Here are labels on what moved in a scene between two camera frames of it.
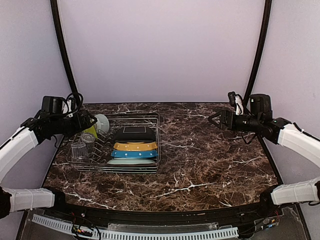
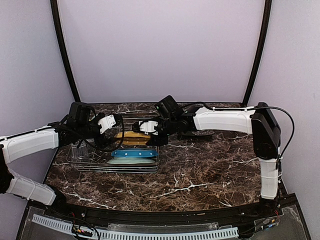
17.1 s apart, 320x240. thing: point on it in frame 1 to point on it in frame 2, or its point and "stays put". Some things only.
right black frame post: (260, 53) stays put
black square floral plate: (135, 133) to (200, 133)
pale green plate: (132, 161) stays put
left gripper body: (83, 121) to (100, 138)
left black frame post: (61, 35) stays put
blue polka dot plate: (135, 154) stays put
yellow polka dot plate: (135, 145) to (132, 138)
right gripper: (230, 120) to (155, 139)
